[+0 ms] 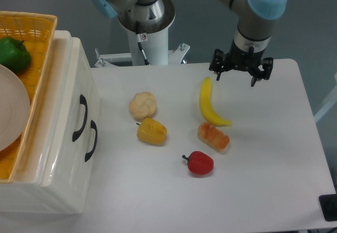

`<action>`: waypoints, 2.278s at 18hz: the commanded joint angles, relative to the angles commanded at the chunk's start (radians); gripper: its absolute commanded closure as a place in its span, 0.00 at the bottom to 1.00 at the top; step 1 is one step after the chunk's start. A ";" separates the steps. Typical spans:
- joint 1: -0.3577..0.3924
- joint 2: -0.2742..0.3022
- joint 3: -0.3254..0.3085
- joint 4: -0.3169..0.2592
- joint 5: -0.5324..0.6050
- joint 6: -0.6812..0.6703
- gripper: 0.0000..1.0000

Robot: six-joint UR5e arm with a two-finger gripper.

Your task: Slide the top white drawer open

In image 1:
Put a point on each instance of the green bell pepper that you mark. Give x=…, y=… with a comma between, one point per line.
x=14, y=54

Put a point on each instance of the beige plate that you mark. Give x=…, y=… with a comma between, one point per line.
x=15, y=107

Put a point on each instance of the red bell pepper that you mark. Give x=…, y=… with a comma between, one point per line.
x=199, y=163

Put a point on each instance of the yellow bell pepper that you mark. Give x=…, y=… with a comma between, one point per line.
x=151, y=131

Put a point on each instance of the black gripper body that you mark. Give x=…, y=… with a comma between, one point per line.
x=243, y=58

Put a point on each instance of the black device at edge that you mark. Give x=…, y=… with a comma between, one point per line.
x=328, y=205

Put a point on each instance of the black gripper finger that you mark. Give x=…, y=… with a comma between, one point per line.
x=263, y=71
x=217, y=63

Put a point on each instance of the round bread roll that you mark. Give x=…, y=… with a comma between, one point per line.
x=143, y=105

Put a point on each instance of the yellow banana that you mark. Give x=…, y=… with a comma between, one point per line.
x=206, y=106

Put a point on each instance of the orange woven basket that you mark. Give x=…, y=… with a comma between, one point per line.
x=37, y=32

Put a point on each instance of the white drawer cabinet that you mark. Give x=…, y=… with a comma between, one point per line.
x=26, y=193

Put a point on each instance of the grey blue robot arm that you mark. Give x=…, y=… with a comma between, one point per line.
x=257, y=18

